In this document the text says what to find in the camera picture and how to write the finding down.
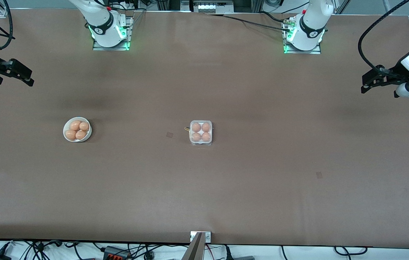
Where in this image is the clear-lidded white egg box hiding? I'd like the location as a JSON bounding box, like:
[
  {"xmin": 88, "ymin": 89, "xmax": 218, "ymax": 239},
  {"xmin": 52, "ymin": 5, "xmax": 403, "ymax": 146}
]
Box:
[{"xmin": 189, "ymin": 120, "xmax": 213, "ymax": 146}]

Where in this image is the black orange connector box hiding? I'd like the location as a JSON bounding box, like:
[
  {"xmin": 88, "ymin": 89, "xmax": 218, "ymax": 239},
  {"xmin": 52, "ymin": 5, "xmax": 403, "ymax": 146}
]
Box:
[{"xmin": 103, "ymin": 246, "xmax": 132, "ymax": 260}]

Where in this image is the white round bowl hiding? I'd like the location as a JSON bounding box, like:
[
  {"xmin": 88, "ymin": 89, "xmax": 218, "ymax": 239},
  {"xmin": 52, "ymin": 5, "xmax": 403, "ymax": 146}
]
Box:
[{"xmin": 63, "ymin": 116, "xmax": 92, "ymax": 143}]

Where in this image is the white multi-socket power strip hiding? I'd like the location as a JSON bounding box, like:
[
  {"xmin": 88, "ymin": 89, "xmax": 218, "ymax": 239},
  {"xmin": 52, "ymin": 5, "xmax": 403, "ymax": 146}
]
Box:
[{"xmin": 193, "ymin": 0, "xmax": 234, "ymax": 13}]

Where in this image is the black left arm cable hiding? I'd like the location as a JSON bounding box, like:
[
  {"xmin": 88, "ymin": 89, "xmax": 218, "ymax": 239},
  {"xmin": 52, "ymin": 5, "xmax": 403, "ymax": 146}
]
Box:
[{"xmin": 357, "ymin": 0, "xmax": 409, "ymax": 71}]

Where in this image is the short black table cable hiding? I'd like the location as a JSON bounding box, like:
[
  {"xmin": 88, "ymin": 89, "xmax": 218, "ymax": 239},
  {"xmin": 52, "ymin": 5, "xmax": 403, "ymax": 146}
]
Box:
[{"xmin": 261, "ymin": 11, "xmax": 290, "ymax": 23}]

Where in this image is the long black table cable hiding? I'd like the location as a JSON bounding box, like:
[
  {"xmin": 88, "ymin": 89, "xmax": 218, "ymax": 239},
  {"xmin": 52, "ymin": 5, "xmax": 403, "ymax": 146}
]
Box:
[{"xmin": 204, "ymin": 14, "xmax": 292, "ymax": 32}]

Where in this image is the black looped floor cable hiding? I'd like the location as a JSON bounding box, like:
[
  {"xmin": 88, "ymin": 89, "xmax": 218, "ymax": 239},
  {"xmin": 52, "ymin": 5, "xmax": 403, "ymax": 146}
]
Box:
[{"xmin": 334, "ymin": 246, "xmax": 368, "ymax": 256}]

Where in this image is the silver camera mount bracket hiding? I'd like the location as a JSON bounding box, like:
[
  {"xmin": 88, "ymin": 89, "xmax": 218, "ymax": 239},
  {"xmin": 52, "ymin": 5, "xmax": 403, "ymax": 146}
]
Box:
[{"xmin": 190, "ymin": 231, "xmax": 211, "ymax": 243}]

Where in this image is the grey camera support bar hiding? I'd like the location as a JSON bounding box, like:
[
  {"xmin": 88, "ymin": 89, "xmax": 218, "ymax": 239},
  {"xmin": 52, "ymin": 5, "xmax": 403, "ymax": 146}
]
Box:
[{"xmin": 181, "ymin": 232, "xmax": 205, "ymax": 260}]

